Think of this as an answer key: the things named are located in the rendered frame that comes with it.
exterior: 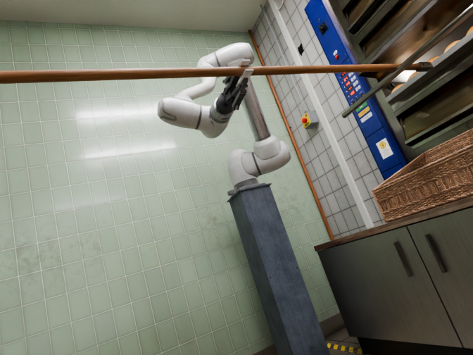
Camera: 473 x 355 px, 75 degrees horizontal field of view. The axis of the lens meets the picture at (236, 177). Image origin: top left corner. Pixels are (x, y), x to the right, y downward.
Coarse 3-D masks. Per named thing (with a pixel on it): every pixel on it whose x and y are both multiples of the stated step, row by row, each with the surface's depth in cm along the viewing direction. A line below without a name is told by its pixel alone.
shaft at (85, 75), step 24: (0, 72) 74; (24, 72) 76; (48, 72) 78; (72, 72) 81; (96, 72) 83; (120, 72) 86; (144, 72) 89; (168, 72) 92; (192, 72) 95; (216, 72) 98; (240, 72) 102; (264, 72) 106; (288, 72) 111; (312, 72) 116; (336, 72) 122
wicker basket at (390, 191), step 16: (448, 144) 150; (464, 144) 143; (416, 160) 158; (432, 160) 157; (448, 160) 108; (464, 160) 104; (400, 176) 149; (416, 176) 119; (432, 176) 114; (448, 176) 149; (464, 176) 143; (384, 192) 133; (400, 192) 126; (416, 192) 149; (432, 192) 154; (448, 192) 148; (464, 192) 106; (384, 208) 134; (400, 208) 128; (416, 208) 122
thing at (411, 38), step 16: (432, 0) 136; (448, 0) 135; (464, 0) 136; (416, 16) 143; (432, 16) 142; (448, 16) 144; (400, 32) 151; (416, 32) 151; (432, 32) 152; (384, 48) 160; (400, 48) 160; (416, 48) 162
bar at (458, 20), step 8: (472, 8) 105; (464, 16) 107; (448, 24) 112; (456, 24) 110; (440, 32) 115; (448, 32) 113; (432, 40) 117; (440, 40) 116; (424, 48) 120; (416, 56) 124; (408, 64) 127; (392, 72) 134; (400, 72) 131; (384, 80) 138; (376, 88) 142; (368, 96) 147; (360, 104) 152; (344, 112) 161; (352, 112) 158
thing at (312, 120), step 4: (308, 112) 231; (312, 112) 232; (304, 116) 234; (308, 116) 230; (312, 116) 231; (316, 116) 232; (308, 120) 231; (312, 120) 229; (316, 120) 231; (304, 124) 236; (308, 124) 231; (312, 124) 231; (308, 128) 237
